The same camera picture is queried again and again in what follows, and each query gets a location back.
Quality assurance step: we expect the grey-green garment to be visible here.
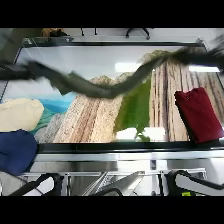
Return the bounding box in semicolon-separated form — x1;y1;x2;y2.
27;46;224;100

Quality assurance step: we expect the black chair base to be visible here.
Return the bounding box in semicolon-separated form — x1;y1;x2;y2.
124;27;151;41

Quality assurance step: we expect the red T-shirt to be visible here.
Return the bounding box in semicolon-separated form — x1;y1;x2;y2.
173;87;224;145

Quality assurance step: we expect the cream garment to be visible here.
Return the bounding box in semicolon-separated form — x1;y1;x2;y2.
0;97;45;133

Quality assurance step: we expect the navy blue garment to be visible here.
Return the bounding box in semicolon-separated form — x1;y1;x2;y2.
0;129;39;177

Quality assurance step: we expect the silver frame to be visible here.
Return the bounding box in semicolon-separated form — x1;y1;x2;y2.
18;149;224;197

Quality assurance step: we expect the black cable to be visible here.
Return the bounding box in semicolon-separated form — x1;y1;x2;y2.
94;187;125;197

